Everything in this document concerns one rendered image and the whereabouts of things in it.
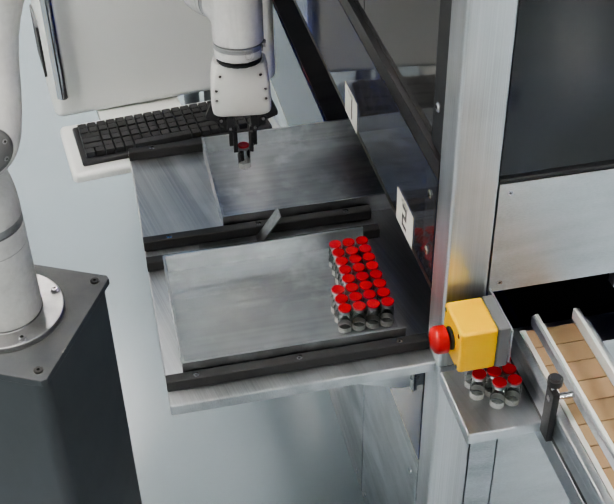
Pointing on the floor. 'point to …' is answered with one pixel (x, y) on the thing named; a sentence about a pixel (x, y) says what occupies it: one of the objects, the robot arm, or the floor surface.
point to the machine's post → (464, 213)
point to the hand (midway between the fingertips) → (243, 138)
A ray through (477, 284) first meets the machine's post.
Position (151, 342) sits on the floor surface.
